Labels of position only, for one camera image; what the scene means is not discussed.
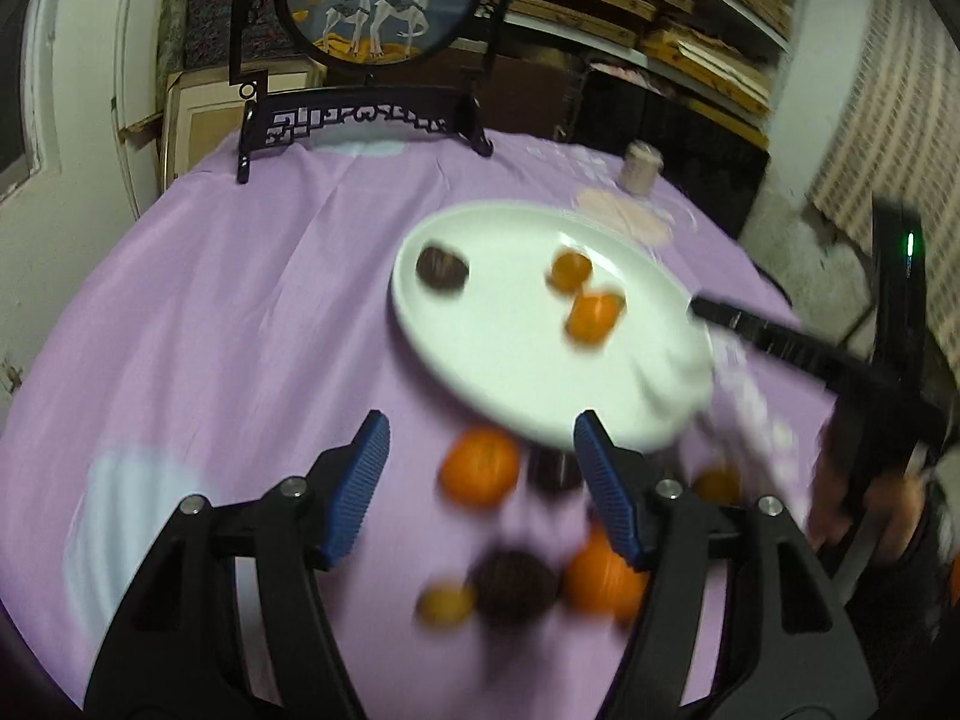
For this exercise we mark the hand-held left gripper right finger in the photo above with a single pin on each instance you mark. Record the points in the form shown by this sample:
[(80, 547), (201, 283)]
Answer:
[(604, 487)]

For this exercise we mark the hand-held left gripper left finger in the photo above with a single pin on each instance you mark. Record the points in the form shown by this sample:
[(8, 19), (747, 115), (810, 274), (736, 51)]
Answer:
[(360, 480)]

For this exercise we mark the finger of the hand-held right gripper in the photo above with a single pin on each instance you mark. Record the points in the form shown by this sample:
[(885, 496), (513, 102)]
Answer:
[(772, 337)]

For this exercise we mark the dark purple mangosteen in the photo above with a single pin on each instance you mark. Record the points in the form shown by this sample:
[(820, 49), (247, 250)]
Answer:
[(514, 589), (551, 472), (442, 270)]

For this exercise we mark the orange tangerine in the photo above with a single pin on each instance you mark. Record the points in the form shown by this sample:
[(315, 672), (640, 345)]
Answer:
[(592, 319), (480, 469), (592, 585)]

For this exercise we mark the yellow orange plum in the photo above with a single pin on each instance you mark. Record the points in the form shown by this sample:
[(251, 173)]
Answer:
[(716, 485), (568, 270)]

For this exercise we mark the white oval plate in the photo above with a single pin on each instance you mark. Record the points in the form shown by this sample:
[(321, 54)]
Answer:
[(525, 375)]

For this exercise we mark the small yellow fruit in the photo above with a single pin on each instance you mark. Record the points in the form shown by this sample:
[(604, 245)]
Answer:
[(446, 604)]

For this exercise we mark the person's right hand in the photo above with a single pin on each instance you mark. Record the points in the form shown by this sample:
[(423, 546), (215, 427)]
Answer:
[(892, 506)]

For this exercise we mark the purple tablecloth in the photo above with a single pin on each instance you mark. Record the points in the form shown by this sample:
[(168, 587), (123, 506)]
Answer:
[(225, 330)]

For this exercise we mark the pale pink cup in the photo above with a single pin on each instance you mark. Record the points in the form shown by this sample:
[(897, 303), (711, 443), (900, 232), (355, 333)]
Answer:
[(641, 165)]

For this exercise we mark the black cabinet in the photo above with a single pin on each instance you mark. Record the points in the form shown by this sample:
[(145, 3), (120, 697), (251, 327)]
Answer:
[(675, 127)]

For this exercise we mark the stack of flat wooden boxes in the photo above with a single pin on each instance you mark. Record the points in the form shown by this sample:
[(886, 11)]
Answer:
[(600, 7)]

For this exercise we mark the beige box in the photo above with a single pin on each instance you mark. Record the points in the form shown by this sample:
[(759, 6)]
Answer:
[(202, 120)]

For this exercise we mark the round deer screen black stand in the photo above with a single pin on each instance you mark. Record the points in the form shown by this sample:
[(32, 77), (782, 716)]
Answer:
[(375, 7)]

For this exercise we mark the stack of woven fabrics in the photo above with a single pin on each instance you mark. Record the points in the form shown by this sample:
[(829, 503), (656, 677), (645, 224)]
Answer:
[(210, 22)]

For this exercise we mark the white glazed door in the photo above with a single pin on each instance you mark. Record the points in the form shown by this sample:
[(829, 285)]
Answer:
[(75, 90)]

